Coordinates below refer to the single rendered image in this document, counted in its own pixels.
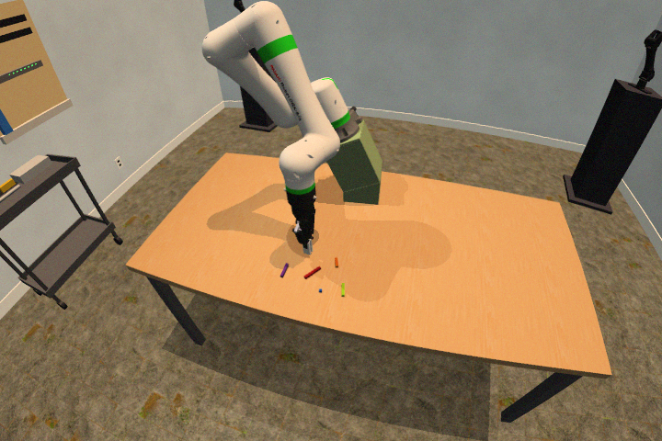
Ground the red rod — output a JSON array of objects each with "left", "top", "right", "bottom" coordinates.
[{"left": 304, "top": 266, "right": 321, "bottom": 279}]

